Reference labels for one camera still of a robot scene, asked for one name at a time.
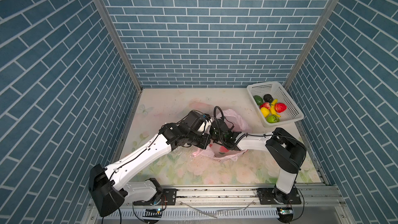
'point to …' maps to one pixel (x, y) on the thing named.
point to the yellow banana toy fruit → (272, 108)
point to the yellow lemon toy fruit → (265, 111)
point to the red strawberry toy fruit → (280, 107)
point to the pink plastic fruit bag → (217, 151)
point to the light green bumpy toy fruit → (272, 118)
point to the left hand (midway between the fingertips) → (214, 143)
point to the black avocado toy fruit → (268, 98)
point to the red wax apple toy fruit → (266, 104)
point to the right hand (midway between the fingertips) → (202, 129)
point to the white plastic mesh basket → (277, 90)
